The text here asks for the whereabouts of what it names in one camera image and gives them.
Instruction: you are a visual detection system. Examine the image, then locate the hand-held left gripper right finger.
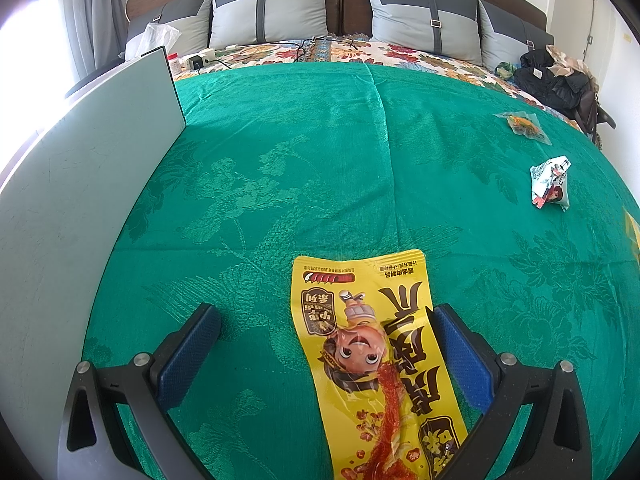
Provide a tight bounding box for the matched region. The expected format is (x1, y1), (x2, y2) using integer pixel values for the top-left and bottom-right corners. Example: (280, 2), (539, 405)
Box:
(432, 303), (593, 480)

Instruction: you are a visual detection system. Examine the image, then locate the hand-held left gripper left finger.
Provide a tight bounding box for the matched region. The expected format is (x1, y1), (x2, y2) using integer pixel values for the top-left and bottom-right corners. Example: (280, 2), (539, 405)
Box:
(57, 302), (223, 480)

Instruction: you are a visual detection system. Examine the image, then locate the yellow cartoon snack packet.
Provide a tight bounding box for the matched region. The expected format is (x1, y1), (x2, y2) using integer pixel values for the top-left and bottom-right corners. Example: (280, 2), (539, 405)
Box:
(291, 248), (469, 480)

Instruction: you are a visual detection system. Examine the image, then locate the grey cardboard box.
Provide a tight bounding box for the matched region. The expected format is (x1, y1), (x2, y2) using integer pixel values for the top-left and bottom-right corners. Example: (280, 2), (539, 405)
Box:
(0, 46), (187, 461)

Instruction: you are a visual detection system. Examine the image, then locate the small white red snack packet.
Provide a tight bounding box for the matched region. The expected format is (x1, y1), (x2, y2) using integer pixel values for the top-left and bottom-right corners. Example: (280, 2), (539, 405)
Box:
(529, 154), (571, 212)

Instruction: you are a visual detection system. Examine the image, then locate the clear yellow-edged snack packet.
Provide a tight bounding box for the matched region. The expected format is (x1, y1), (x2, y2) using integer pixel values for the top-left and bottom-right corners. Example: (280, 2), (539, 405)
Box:
(622, 207), (640, 262)

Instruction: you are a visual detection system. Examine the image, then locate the green tablecloth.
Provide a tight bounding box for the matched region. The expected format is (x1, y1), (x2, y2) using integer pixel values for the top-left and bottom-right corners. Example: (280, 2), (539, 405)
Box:
(80, 57), (640, 480)

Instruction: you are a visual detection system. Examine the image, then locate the clear packet orange snack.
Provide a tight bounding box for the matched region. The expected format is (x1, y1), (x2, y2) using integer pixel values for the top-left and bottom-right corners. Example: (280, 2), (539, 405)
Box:
(493, 111), (551, 145)

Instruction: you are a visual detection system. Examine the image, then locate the black armchair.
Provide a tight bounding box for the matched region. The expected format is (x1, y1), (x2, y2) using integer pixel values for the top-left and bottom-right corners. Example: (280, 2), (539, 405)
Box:
(580, 94), (618, 149)

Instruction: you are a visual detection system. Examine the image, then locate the black jacket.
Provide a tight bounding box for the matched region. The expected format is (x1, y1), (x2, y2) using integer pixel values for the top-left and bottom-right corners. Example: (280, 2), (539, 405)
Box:
(513, 50), (599, 127)

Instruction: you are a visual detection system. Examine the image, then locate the white power strip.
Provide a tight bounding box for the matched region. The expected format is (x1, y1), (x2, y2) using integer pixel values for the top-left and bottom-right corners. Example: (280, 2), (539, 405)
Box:
(187, 48), (219, 70)

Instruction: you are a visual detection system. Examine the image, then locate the floral bedspread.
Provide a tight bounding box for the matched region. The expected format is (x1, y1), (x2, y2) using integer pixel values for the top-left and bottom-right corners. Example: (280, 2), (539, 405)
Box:
(172, 35), (597, 147)

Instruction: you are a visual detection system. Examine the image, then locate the clear plastic bag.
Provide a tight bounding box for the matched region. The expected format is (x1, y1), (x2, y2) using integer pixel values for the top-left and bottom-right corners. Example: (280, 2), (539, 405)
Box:
(142, 22), (181, 57)

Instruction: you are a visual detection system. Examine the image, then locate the beige crumpled cloth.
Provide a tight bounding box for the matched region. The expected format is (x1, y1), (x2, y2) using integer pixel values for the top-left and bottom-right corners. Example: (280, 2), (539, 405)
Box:
(545, 44), (594, 79)

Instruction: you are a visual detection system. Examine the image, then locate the grey curtain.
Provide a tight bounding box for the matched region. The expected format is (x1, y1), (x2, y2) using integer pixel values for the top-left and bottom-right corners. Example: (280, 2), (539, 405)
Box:
(57, 0), (132, 87)

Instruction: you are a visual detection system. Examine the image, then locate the black cable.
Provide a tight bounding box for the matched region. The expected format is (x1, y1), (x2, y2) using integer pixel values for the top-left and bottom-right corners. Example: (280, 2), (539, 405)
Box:
(279, 35), (362, 64)

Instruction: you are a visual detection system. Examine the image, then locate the grey two-tone strapped pillow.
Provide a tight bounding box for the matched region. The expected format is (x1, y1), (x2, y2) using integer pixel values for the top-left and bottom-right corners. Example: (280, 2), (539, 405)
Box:
(209, 0), (334, 51)
(477, 0), (555, 69)
(125, 0), (214, 59)
(362, 0), (484, 65)

